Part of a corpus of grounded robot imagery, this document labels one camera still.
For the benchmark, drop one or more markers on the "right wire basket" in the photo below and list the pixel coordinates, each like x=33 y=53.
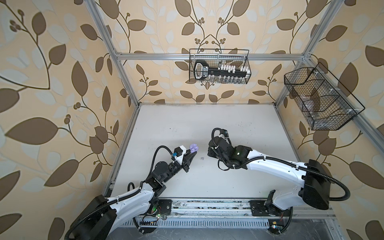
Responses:
x=326 y=103

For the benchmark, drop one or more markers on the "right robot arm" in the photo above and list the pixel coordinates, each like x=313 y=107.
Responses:
x=311 y=184

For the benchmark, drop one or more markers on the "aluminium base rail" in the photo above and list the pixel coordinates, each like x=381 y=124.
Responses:
x=224 y=213

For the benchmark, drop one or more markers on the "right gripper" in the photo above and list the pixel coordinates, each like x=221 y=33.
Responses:
x=210 y=152

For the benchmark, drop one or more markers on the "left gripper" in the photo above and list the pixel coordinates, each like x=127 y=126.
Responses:
x=188 y=160

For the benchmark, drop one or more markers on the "back wire basket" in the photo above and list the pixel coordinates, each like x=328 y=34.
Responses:
x=237 y=57

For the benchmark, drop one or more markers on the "wire basket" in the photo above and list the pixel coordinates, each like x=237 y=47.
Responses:
x=237 y=57
x=326 y=103

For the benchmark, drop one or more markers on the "black tool in basket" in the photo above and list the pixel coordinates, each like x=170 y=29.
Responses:
x=220 y=72

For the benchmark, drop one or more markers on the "purple charging case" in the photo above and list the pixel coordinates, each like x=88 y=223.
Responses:
x=194 y=148

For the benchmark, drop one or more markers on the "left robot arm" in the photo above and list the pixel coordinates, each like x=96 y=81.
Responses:
x=103 y=215

